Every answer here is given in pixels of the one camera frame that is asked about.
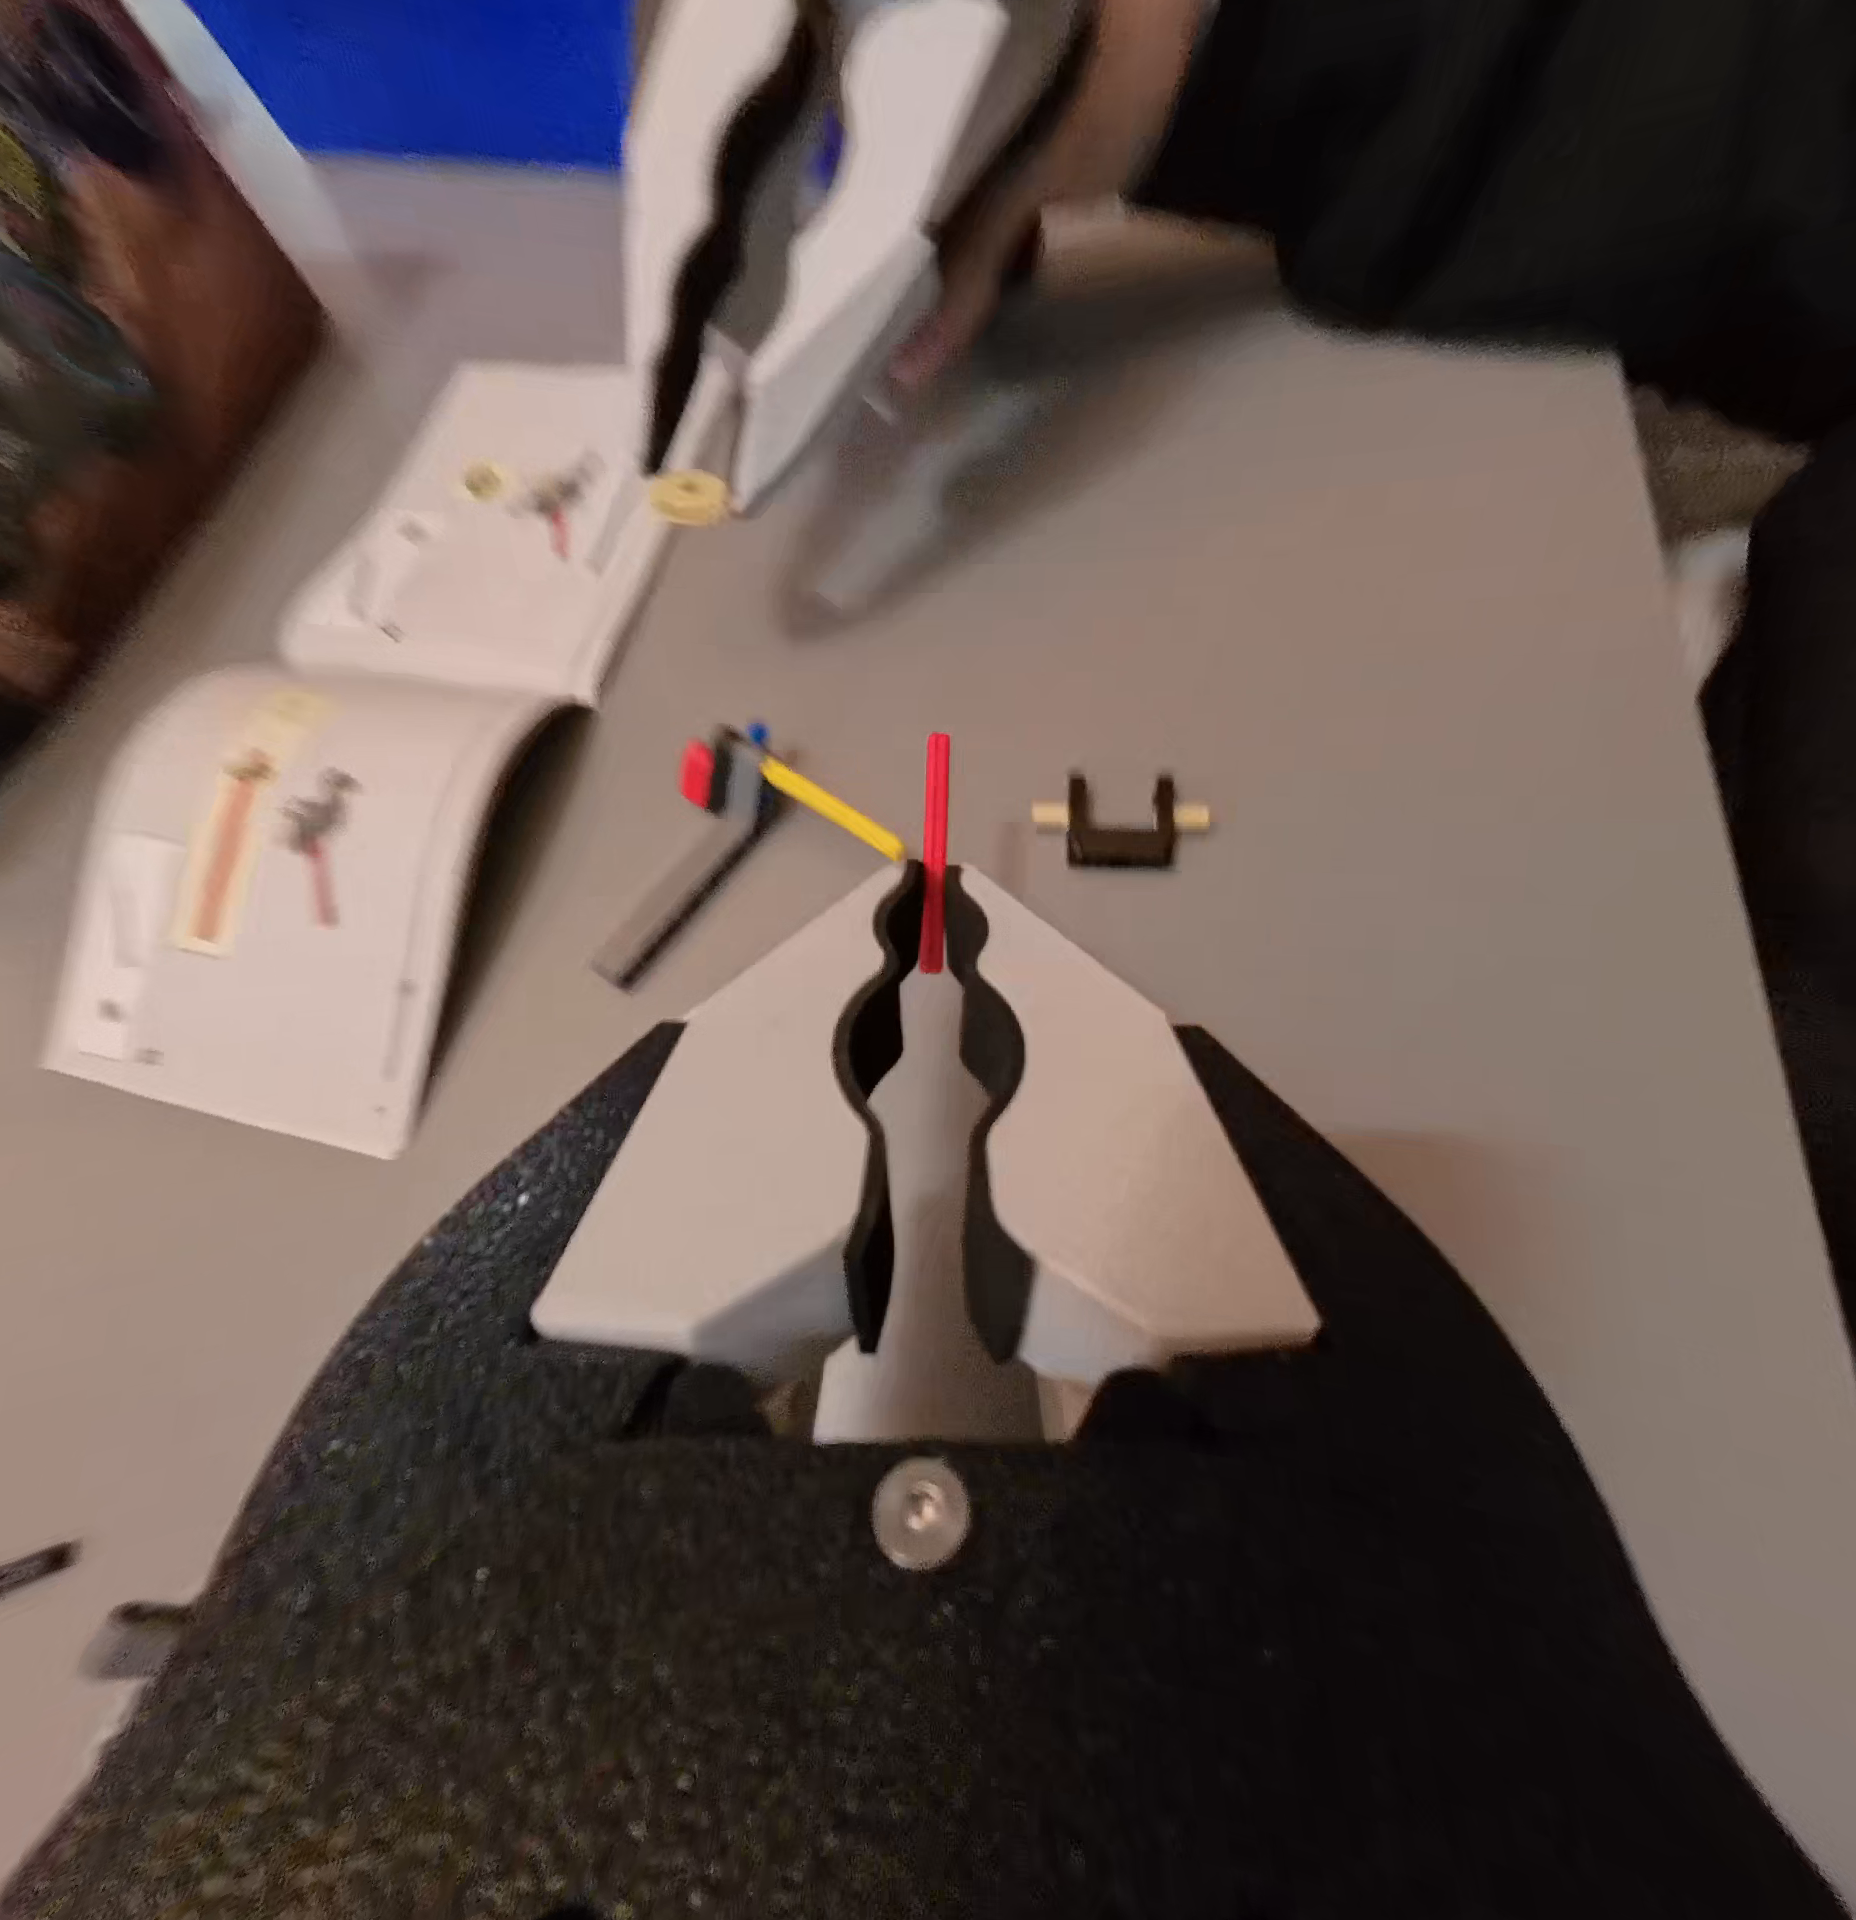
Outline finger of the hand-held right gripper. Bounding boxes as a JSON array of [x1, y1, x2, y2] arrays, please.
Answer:
[[733, 0, 1015, 515], [622, 0, 811, 481]]

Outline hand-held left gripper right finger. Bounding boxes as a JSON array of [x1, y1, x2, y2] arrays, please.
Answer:
[[946, 864, 1324, 1386]]

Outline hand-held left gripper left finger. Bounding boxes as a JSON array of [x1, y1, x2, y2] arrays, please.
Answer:
[[530, 864, 924, 1443]]

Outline red lego axle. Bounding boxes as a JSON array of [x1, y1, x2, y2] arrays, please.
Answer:
[[919, 731, 955, 977]]

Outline lego instruction booklet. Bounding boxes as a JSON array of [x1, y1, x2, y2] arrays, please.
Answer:
[[40, 365, 750, 1161]]

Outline person's right forearm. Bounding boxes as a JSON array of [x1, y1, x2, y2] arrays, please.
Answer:
[[1138, 0, 1856, 437]]

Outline grey red yellow lego assembly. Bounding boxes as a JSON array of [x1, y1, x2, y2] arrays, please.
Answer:
[[589, 726, 906, 992]]

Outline black lego piece tan pins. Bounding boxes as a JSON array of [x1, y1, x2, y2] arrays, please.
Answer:
[[1030, 772, 1212, 868]]

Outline lego set box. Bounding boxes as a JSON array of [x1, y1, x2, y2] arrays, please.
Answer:
[[0, 0, 329, 799]]

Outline grey lego piece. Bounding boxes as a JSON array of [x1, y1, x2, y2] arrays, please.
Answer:
[[78, 1601, 194, 1681]]

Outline person's right hand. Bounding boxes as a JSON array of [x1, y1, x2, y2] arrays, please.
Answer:
[[887, 0, 1218, 391]]

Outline blue plastic bin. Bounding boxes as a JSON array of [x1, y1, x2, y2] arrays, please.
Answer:
[[185, 0, 637, 169]]

